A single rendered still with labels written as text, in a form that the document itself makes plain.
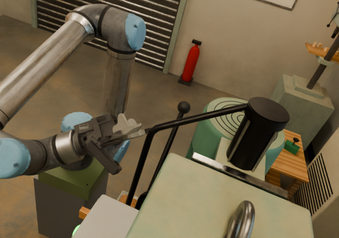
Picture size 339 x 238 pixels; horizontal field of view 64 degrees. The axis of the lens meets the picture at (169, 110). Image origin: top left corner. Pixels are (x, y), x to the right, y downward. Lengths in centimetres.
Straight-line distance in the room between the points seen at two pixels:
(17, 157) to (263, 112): 54
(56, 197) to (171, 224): 134
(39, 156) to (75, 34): 43
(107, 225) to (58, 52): 66
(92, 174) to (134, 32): 82
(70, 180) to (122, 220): 111
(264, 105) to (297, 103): 249
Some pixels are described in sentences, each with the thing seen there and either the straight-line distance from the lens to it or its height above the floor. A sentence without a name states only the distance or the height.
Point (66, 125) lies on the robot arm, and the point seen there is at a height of 91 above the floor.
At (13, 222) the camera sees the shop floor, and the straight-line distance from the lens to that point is 214.
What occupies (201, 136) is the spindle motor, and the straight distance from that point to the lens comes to 55.
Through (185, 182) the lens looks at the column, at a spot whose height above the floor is 152.
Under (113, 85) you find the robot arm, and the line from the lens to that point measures 110.
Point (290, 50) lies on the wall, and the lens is 366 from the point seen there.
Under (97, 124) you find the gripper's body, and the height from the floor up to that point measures 130.
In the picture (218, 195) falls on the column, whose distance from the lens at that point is 39.
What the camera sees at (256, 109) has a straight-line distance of 39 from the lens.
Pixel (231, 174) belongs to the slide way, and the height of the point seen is 152.
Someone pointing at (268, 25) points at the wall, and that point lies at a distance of 355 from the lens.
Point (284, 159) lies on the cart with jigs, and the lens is 227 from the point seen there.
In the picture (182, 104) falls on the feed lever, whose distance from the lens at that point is 70.
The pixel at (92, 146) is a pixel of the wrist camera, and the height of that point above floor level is 125.
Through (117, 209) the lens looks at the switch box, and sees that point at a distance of 39.
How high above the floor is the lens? 180
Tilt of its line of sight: 35 degrees down
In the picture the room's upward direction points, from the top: 16 degrees clockwise
